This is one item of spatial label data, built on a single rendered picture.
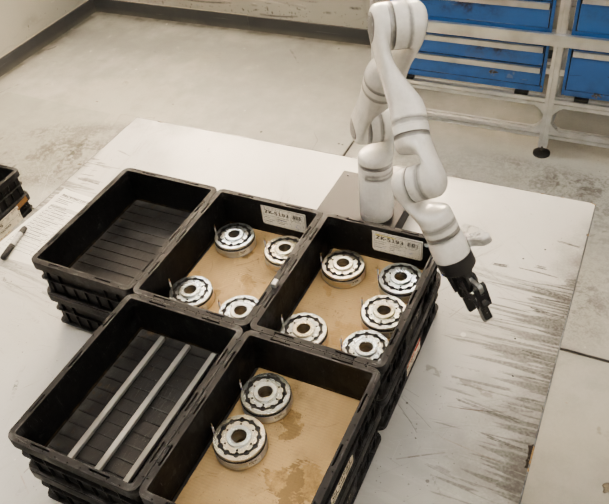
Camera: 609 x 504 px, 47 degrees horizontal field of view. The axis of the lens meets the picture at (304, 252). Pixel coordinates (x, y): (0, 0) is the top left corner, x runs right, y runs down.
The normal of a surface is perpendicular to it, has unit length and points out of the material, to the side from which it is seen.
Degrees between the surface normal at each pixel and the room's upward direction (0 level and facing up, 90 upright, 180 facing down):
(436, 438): 0
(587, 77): 90
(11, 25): 90
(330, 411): 0
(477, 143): 0
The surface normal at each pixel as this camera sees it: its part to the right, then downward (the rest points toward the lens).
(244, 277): -0.09, -0.73
